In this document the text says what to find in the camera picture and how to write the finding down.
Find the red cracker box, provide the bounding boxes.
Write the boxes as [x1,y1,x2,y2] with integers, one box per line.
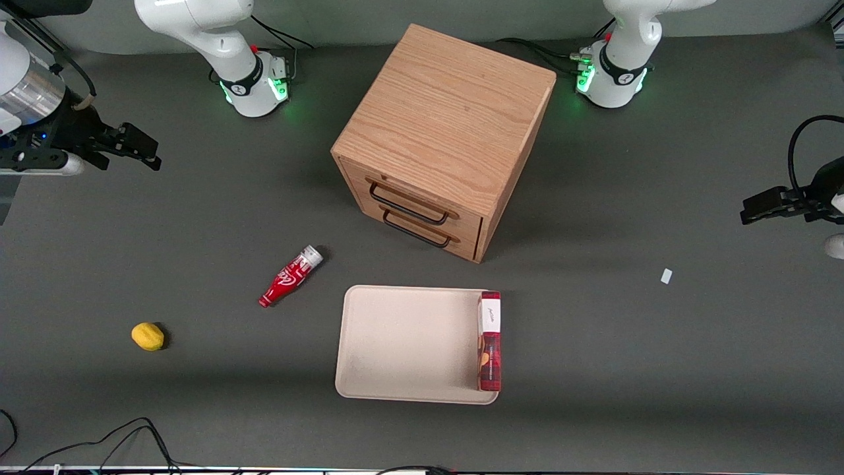
[476,290,502,393]

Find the short black edge cable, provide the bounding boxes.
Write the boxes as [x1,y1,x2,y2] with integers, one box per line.
[0,408,18,460]

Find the red coke bottle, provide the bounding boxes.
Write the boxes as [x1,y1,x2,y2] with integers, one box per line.
[258,245,324,309]

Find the black left arm base cable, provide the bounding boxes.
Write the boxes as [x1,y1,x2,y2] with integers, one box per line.
[495,17,618,77]

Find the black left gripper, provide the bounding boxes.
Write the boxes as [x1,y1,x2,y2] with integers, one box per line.
[740,157,844,226]

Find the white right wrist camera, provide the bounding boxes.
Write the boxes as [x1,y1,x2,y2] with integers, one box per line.
[0,154,86,177]

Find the long black floor cable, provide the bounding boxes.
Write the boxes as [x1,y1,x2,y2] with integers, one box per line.
[18,416,182,475]

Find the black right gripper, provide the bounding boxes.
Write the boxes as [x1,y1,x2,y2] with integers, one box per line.
[0,99,163,174]

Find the beige rectangular tray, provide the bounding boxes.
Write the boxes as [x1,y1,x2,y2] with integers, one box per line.
[334,284,502,405]

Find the wooden drawer cabinet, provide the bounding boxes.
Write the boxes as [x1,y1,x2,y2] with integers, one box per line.
[331,24,557,265]

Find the short black drawer handle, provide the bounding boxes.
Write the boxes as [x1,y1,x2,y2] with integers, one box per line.
[382,209,455,250]

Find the yellow lemon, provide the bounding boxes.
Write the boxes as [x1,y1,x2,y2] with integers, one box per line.
[131,321,166,352]

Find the long black drawer handle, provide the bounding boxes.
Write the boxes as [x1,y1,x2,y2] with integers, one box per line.
[369,181,452,226]

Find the black arm base cable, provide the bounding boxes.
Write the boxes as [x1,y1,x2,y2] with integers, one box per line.
[249,13,316,81]
[495,17,618,77]

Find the black cable along right arm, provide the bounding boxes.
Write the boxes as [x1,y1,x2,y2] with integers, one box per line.
[47,49,97,111]

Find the wooden drawer with long handle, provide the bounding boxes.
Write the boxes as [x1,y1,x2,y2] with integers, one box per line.
[340,160,485,233]

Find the aluminium frame rail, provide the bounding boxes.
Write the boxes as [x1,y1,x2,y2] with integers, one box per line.
[0,12,68,59]

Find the black looped left gripper cable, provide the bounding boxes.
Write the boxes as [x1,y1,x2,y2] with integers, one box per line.
[787,115,844,199]

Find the black right arm base cable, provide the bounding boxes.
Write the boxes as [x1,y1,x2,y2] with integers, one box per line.
[249,13,316,81]

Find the wooden drawer with short handle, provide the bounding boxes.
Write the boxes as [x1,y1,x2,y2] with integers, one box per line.
[356,201,482,261]

